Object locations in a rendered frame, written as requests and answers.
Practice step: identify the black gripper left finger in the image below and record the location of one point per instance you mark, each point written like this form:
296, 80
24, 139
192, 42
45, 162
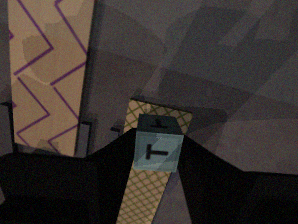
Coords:
99, 179

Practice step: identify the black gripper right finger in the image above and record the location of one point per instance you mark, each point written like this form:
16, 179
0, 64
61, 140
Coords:
219, 193

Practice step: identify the tan strip with green crosshatch pattern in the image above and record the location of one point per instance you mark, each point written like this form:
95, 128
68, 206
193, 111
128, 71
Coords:
145, 188

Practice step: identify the tan strip with purple zigzag pattern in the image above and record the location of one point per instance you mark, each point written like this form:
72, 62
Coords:
48, 78

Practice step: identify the teal cube with black t mark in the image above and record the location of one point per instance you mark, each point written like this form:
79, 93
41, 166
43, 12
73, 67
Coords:
158, 143

